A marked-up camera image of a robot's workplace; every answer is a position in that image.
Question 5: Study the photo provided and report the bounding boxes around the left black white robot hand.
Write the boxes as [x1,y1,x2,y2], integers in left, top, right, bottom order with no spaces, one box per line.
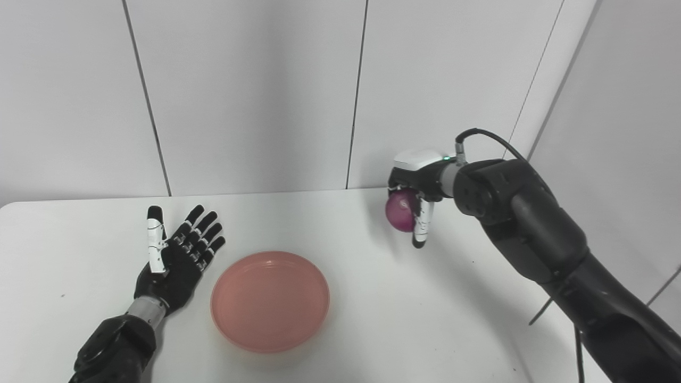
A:
[134,204,226,317]

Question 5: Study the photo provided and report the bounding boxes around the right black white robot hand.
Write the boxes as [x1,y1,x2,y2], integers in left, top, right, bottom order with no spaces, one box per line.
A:
[387,149,457,249]

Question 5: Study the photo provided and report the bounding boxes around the purple red onion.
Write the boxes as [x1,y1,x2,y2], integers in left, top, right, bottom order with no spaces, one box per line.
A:
[385,189,421,233]

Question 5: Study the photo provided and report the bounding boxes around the pink round plate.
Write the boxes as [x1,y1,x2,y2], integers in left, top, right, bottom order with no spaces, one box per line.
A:
[210,251,330,354]

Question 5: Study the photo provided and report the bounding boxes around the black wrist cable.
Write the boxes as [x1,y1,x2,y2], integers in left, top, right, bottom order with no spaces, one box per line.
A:
[455,128,586,383]

